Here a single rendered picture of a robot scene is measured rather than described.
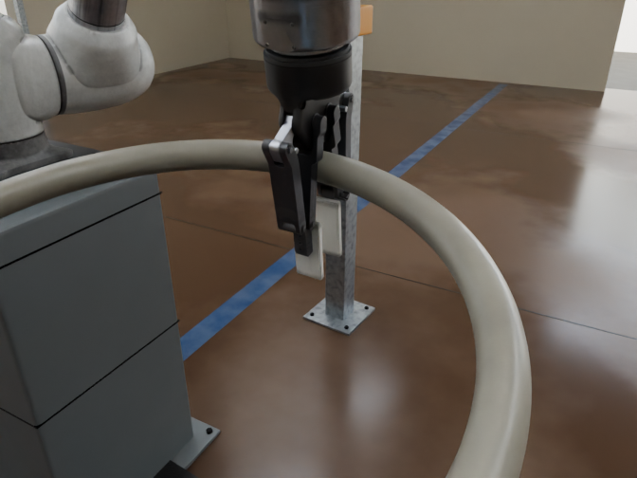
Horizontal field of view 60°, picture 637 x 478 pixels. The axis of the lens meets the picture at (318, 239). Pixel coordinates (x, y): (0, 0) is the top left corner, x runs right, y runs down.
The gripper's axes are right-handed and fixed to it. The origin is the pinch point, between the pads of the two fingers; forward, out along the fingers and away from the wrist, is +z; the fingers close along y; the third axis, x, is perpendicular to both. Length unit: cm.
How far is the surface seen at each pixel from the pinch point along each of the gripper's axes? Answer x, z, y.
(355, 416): -20, 103, -50
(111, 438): -57, 72, 0
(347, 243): -45, 78, -97
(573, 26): -27, 127, -589
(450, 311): -11, 113, -116
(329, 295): -50, 101, -92
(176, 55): -465, 169, -476
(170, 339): -57, 63, -23
